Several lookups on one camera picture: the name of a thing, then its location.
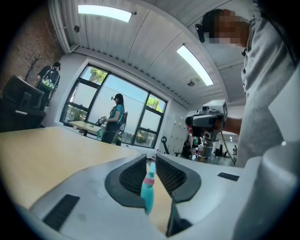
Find bare branch coat stand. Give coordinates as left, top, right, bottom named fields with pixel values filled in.
left=24, top=52, right=43, bottom=82

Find person's right forearm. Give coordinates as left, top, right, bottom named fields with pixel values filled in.
left=224, top=116, right=243, bottom=135

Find teal small object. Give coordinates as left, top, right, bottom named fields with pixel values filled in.
left=140, top=184, right=155, bottom=216

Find person's right hand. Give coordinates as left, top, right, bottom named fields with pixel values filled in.
left=214, top=116, right=227, bottom=132

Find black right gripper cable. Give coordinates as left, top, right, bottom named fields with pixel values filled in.
left=220, top=131, right=236, bottom=165

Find black armchair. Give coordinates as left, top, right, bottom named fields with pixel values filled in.
left=1, top=75, right=47, bottom=132

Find black head-worn camera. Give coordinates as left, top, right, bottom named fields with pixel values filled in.
left=195, top=23, right=206, bottom=43

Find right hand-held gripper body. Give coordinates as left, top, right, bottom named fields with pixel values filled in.
left=185, top=99, right=228, bottom=150

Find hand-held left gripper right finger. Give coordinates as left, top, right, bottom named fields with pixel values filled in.
left=156, top=154, right=202, bottom=237

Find white lockers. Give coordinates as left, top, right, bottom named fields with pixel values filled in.
left=169, top=114, right=188, bottom=155

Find person's head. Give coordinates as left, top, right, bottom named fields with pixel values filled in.
left=201, top=8, right=250, bottom=49

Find white wall conduit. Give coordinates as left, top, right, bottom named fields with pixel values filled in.
left=50, top=0, right=80, bottom=53

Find black green backpack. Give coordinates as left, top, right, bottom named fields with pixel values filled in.
left=41, top=69, right=60, bottom=92

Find long ceiling light panel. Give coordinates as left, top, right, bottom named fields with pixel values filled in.
left=78, top=4, right=133, bottom=23
left=176, top=45, right=214, bottom=86

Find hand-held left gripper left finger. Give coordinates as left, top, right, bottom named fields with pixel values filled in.
left=105, top=154, right=148, bottom=209

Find cluttered work desk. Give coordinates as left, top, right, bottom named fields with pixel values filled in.
left=182, top=135, right=222, bottom=162

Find person's grey shirt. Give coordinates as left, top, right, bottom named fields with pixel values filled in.
left=235, top=0, right=300, bottom=168

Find black kick scooter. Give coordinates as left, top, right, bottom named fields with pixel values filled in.
left=160, top=136, right=170, bottom=155

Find wooden table with black legs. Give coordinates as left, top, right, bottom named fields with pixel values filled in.
left=69, top=120, right=103, bottom=137

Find large black framed window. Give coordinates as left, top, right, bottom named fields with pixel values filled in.
left=60, top=64, right=168, bottom=149

